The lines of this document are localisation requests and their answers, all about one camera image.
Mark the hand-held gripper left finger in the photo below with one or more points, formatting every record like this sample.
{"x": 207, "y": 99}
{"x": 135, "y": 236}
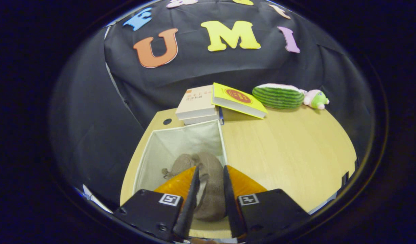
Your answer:
{"x": 191, "y": 206}

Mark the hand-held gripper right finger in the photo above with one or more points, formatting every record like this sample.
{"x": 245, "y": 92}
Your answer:
{"x": 230, "y": 206}

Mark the brown fuzzy shoe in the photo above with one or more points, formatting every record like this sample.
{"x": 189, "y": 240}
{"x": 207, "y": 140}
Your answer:
{"x": 180, "y": 164}
{"x": 211, "y": 189}

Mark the beige fabric storage box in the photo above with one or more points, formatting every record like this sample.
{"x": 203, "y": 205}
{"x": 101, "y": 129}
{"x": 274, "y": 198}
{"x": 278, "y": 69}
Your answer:
{"x": 180, "y": 142}

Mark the white book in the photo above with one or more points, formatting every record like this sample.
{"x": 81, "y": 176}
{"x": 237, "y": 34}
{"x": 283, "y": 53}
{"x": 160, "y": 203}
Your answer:
{"x": 201, "y": 119}

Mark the black table grommet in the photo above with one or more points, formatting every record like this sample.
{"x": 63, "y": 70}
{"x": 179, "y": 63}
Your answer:
{"x": 167, "y": 121}

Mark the blue cover book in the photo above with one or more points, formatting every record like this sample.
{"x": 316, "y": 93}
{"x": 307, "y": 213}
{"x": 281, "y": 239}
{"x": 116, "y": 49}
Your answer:
{"x": 221, "y": 117}

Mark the blue printed object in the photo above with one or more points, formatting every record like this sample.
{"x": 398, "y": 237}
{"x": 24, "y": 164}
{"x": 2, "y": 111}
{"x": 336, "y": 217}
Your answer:
{"x": 96, "y": 201}

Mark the beige book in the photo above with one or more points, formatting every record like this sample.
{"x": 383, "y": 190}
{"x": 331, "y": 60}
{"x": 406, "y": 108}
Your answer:
{"x": 197, "y": 101}

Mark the yellow book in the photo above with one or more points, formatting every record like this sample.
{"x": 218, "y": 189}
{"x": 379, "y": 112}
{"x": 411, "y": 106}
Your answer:
{"x": 238, "y": 100}

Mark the watermelon slice plush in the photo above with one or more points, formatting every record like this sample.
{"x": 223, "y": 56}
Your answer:
{"x": 279, "y": 96}

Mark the pink green plush toy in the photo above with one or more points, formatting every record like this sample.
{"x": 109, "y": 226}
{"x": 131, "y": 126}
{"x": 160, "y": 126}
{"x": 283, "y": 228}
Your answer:
{"x": 316, "y": 100}

